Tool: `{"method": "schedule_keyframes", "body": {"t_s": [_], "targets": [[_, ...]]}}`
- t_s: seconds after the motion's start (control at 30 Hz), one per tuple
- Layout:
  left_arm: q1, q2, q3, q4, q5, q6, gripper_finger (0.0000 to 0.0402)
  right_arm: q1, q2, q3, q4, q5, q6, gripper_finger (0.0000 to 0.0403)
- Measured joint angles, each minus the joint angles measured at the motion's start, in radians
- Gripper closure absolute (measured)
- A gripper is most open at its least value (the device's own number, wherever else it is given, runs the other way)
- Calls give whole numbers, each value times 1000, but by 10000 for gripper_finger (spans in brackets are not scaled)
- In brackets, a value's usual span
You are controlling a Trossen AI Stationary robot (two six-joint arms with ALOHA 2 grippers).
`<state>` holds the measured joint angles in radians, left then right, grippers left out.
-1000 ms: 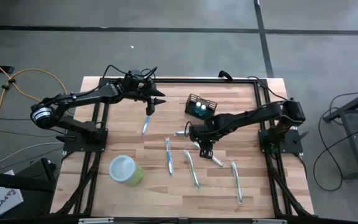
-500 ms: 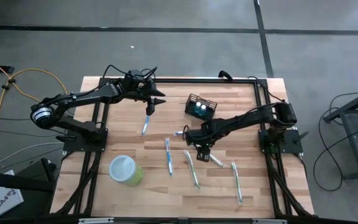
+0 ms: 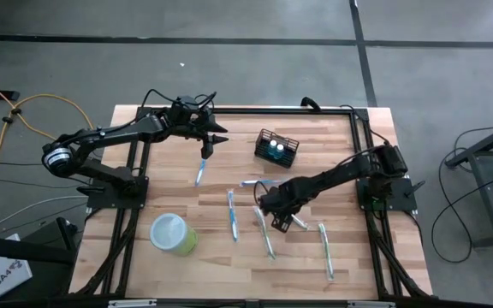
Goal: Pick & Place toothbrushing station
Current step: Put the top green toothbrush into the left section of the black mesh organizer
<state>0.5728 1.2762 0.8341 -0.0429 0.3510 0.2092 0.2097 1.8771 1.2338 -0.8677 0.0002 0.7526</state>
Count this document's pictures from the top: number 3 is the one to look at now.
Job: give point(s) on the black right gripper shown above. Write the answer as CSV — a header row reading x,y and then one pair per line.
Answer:
x,y
278,201

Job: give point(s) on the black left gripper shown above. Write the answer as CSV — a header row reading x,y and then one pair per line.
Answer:
x,y
188,120

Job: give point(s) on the green toothbrush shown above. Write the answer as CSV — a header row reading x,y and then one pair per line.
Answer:
x,y
267,239
326,252
301,222

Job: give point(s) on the blue toothbrush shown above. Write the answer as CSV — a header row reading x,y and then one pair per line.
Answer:
x,y
200,175
232,218
251,182

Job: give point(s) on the small teal mouthwash bottle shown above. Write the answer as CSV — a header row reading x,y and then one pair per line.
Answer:
x,y
280,148
273,143

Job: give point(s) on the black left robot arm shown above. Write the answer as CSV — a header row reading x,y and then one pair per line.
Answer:
x,y
114,130

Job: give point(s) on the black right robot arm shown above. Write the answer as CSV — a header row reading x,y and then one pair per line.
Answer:
x,y
336,175

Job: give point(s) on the green plastic cup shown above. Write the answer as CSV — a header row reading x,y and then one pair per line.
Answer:
x,y
171,233

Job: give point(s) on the black metal side table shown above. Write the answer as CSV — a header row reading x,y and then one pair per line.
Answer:
x,y
487,192

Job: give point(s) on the black floor stand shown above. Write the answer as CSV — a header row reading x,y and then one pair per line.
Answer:
x,y
15,250

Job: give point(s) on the black aluminium table frame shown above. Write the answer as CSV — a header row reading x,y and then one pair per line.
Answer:
x,y
272,111

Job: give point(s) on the black frame clamp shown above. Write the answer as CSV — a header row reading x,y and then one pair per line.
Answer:
x,y
310,102

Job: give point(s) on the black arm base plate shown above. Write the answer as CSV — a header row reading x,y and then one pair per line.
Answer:
x,y
101,199
405,201

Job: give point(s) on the white metal bracket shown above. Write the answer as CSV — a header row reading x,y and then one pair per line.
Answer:
x,y
131,303
370,304

